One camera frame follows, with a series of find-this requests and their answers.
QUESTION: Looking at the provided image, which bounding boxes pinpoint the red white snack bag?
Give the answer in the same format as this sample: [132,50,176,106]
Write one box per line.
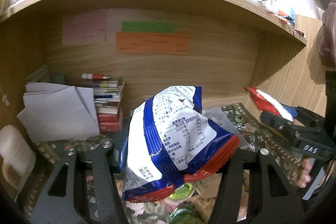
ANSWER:
[245,87,298,122]

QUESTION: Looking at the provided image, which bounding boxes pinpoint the blue white snack bag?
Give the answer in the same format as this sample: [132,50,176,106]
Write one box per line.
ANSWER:
[122,86,240,202]

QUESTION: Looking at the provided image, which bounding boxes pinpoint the right hand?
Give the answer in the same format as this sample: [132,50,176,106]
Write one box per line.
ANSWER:
[297,159,312,188]

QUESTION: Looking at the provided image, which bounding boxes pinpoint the floral dark tablecloth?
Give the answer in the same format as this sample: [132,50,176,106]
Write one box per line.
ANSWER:
[20,104,302,223]

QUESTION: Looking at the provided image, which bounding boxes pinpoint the white mug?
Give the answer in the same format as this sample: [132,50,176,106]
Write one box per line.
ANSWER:
[1,124,36,193]

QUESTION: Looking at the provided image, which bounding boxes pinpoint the green jelly cup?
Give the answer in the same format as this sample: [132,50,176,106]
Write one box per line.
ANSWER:
[168,182,196,201]

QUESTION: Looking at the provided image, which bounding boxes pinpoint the white folded papers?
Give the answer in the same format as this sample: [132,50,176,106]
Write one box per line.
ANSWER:
[17,83,100,143]

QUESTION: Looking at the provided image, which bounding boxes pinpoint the stack of books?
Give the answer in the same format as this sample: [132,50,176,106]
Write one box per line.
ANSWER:
[80,77,125,134]

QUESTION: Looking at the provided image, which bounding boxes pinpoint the red white tube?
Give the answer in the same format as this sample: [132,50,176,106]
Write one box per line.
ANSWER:
[81,73,111,80]

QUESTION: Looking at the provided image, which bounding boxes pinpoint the orange sticky note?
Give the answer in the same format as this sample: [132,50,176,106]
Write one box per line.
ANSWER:
[116,32,190,56]

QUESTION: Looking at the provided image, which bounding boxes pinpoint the wooden desk shelf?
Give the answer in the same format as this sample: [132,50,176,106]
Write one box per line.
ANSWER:
[1,0,326,125]

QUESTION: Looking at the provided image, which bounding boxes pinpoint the pink sticky note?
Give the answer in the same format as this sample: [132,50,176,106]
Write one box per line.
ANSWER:
[62,9,108,46]

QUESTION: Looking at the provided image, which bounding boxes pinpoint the green sticky note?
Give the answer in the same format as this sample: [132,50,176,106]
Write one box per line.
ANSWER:
[121,21,177,34]

